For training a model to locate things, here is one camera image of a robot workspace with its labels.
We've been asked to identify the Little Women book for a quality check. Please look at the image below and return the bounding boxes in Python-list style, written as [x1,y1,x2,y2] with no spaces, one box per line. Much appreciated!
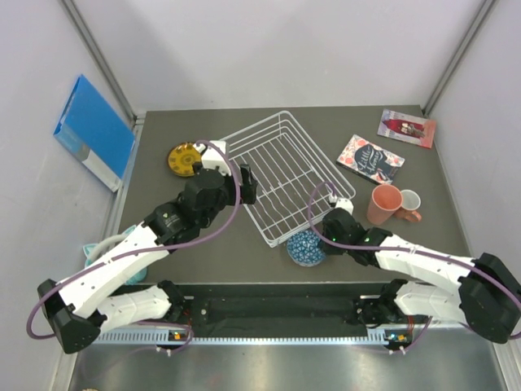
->
[335,134,405,184]

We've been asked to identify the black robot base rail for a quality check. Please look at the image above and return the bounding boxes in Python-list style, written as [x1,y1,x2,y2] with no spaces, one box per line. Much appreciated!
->
[157,280,408,336]

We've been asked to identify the white wire dish rack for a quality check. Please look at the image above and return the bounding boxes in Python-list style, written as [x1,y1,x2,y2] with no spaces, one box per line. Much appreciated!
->
[223,111,356,248]

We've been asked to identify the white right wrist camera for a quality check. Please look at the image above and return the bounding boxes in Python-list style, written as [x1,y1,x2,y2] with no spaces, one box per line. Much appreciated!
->
[328,195,354,214]

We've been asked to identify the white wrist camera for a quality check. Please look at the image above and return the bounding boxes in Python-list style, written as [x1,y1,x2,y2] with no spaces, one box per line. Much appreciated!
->
[328,195,354,214]
[195,140,231,176]

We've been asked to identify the grey slotted cable duct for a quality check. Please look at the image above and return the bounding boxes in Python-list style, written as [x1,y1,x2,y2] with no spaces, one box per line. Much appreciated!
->
[94,327,410,346]

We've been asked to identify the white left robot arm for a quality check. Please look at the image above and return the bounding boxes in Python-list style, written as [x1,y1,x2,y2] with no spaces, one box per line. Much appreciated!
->
[37,164,258,354]

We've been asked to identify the red patterned white bowl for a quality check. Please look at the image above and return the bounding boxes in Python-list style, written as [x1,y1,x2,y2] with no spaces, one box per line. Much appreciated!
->
[287,231,326,267]

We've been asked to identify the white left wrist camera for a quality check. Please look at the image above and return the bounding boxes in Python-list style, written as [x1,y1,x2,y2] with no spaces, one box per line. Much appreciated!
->
[195,140,231,176]

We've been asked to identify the yellow plate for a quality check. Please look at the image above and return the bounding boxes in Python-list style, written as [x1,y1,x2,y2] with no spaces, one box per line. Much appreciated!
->
[167,142,201,178]

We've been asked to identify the teal object behind arm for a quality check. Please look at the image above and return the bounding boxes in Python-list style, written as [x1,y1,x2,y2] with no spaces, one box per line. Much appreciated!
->
[83,225,147,285]

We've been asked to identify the pink plastic cup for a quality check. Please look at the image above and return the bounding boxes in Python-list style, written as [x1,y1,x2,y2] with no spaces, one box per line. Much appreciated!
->
[366,184,403,225]

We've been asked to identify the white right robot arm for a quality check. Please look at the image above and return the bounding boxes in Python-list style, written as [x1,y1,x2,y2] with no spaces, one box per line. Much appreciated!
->
[320,208,520,344]

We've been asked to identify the blue folder box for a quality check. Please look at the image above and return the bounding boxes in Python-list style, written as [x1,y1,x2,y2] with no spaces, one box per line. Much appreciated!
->
[54,75,135,192]

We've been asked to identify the red purple book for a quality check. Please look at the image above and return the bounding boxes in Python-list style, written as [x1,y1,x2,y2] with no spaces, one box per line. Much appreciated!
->
[377,109,437,149]

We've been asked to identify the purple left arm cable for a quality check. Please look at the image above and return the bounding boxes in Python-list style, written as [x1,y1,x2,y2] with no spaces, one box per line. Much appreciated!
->
[25,139,243,354]

